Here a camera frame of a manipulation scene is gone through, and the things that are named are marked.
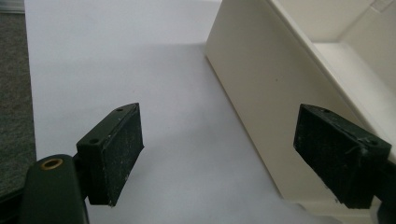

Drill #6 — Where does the cream white storage box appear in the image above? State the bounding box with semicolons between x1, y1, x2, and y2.
204;0;396;218

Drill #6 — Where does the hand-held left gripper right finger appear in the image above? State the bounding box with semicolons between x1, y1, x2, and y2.
292;104;392;210

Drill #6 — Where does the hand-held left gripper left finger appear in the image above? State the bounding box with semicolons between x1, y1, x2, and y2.
76;103;145;207

